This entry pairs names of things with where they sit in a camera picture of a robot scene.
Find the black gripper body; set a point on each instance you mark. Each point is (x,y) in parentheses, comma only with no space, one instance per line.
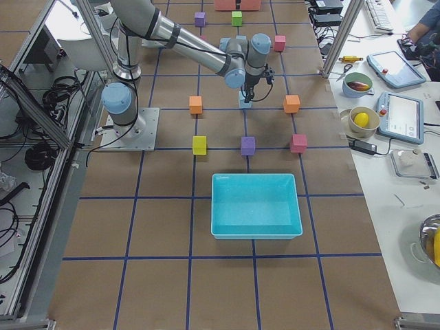
(249,85)

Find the light blue block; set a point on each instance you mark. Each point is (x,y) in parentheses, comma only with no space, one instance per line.
(242,103)

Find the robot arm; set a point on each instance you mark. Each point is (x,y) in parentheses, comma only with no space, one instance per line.
(241,63)

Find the orange block far right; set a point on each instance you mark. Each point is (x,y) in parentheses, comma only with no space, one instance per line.
(291,104)

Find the orange block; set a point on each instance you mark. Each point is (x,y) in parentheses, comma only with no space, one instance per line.
(291,104)
(195,105)

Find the pink block far left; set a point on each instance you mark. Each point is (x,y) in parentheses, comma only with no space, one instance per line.
(279,43)

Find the orange block near right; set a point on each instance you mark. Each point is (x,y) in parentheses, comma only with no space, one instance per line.
(195,105)

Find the purple block right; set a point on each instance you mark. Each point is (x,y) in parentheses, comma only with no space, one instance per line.
(248,146)

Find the purple block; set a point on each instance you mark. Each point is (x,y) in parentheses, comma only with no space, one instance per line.
(248,146)
(200,19)

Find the green block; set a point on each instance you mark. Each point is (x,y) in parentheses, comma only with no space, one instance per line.
(236,18)

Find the crimson block far right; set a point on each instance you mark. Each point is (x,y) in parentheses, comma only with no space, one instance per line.
(298,143)

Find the yellow block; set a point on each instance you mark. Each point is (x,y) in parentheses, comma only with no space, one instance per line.
(199,145)

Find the purple block near left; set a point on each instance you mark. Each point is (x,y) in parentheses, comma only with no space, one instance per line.
(200,19)

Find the pink plastic bin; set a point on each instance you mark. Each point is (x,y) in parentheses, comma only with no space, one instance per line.
(242,5)

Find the black scissors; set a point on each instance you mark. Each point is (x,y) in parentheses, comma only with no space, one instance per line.
(346,69)

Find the brass cylinder tool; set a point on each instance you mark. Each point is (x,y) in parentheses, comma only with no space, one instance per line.
(350,59)

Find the bowl with red fruit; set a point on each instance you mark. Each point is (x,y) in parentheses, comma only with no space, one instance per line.
(356,85)

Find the bowl with yellow lemon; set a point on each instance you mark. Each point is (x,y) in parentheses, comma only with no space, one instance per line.
(360,122)

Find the cyan plastic bin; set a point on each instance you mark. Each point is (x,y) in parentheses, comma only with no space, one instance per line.
(255,206)

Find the black power adapter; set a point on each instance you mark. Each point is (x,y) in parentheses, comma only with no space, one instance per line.
(363,147)

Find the teach pendant far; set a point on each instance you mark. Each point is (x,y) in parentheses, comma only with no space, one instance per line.
(395,70)

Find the teach pendant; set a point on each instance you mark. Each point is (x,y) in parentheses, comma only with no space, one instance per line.
(401,117)
(395,70)

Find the white keyboard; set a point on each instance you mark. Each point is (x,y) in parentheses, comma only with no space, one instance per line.
(378,17)

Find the teach pendant near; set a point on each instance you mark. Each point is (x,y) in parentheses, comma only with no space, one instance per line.
(401,117)

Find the kitchen scale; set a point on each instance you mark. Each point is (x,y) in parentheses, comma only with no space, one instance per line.
(414,164)

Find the person at desk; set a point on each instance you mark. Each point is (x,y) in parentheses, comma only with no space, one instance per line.
(425,37)

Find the metal bowl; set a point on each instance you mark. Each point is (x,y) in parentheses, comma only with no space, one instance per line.
(426,249)

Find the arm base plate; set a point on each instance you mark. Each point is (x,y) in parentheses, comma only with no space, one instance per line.
(141,137)

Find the aluminium frame post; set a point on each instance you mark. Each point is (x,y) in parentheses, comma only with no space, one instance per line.
(347,23)

